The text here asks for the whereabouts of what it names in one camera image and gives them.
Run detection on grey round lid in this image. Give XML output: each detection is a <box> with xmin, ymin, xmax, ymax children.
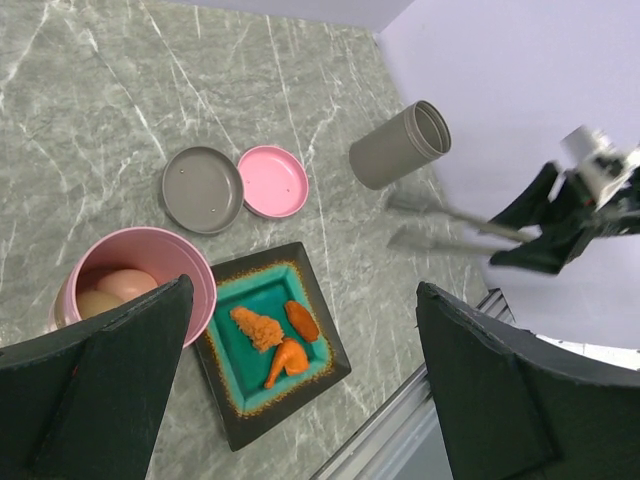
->
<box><xmin>160</xmin><ymin>146</ymin><xmax>244</xmax><ymax>235</ymax></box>

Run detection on brown fried nugget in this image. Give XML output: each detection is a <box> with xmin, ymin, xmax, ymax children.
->
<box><xmin>284</xmin><ymin>300</ymin><xmax>320</xmax><ymax>343</ymax></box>

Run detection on pink cylindrical container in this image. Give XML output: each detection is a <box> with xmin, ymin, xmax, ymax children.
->
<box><xmin>50</xmin><ymin>227</ymin><xmax>217</xmax><ymax>346</ymax></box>

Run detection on square black teal plate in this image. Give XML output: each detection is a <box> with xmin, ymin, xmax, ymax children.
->
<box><xmin>196</xmin><ymin>241</ymin><xmax>351</xmax><ymax>451</ymax></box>

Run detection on fried chicken piece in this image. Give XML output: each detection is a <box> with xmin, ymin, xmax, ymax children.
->
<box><xmin>230</xmin><ymin>306</ymin><xmax>284</xmax><ymax>353</ymax></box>

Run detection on pink egg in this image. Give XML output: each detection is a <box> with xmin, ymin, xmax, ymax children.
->
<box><xmin>96</xmin><ymin>269</ymin><xmax>158</xmax><ymax>302</ymax></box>

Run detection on aluminium front rail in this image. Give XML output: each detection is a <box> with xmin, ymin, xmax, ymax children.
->
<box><xmin>309</xmin><ymin>287</ymin><xmax>640</xmax><ymax>480</ymax></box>

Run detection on pink round lid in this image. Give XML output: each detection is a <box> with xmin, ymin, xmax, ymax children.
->
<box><xmin>237</xmin><ymin>145</ymin><xmax>309</xmax><ymax>219</ymax></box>

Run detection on metal tongs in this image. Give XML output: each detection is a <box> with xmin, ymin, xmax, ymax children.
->
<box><xmin>386</xmin><ymin>190</ymin><xmax>536</xmax><ymax>256</ymax></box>

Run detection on orange chicken drumstick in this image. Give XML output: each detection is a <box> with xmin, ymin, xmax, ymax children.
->
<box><xmin>264</xmin><ymin>337</ymin><xmax>310</xmax><ymax>389</ymax></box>

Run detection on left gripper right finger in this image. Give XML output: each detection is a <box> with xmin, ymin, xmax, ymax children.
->
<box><xmin>416</xmin><ymin>282</ymin><xmax>639</xmax><ymax>479</ymax></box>

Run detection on grey cylindrical container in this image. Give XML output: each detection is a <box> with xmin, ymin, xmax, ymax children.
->
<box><xmin>349</xmin><ymin>100</ymin><xmax>452</xmax><ymax>190</ymax></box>

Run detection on beige steamed bun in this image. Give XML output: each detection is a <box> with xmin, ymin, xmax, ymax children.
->
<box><xmin>76</xmin><ymin>290</ymin><xmax>123</xmax><ymax>320</ymax></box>

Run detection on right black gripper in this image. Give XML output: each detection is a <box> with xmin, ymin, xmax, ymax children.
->
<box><xmin>489</xmin><ymin>161</ymin><xmax>639</xmax><ymax>275</ymax></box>

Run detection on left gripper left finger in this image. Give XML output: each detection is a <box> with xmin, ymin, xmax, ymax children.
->
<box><xmin>1</xmin><ymin>275</ymin><xmax>194</xmax><ymax>479</ymax></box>

